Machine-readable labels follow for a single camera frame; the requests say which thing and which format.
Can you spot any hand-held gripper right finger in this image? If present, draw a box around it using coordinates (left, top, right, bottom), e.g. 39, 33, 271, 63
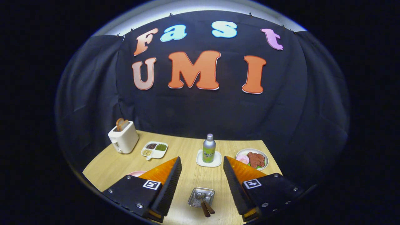
223, 156, 305, 222

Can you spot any white round food plate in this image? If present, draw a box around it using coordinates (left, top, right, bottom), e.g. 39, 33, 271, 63
236, 148, 269, 171

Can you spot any metal spoon wooden handle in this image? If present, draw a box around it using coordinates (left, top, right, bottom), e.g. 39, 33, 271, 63
195, 192, 211, 218

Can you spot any white divided dish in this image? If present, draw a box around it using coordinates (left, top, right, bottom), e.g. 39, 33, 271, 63
141, 141, 168, 161

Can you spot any metal fork wooden handle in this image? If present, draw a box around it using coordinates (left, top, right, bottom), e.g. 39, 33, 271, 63
200, 193, 215, 215

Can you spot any red meat piece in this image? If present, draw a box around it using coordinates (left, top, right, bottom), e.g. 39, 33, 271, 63
247, 152, 265, 168

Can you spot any white toaster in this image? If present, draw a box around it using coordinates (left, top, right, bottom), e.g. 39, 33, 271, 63
108, 121, 139, 154

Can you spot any metal wire basket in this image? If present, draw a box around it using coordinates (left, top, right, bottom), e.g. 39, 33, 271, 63
188, 187, 215, 208

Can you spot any black backdrop cloth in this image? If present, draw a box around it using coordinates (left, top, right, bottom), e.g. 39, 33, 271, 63
55, 11, 350, 188

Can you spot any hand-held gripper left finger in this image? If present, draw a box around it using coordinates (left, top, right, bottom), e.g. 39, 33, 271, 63
102, 156, 182, 223

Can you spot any white square coaster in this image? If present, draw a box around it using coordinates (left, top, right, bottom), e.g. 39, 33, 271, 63
196, 149, 222, 168

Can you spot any green drink bottle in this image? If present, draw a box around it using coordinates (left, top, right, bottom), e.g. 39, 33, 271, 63
202, 133, 216, 163

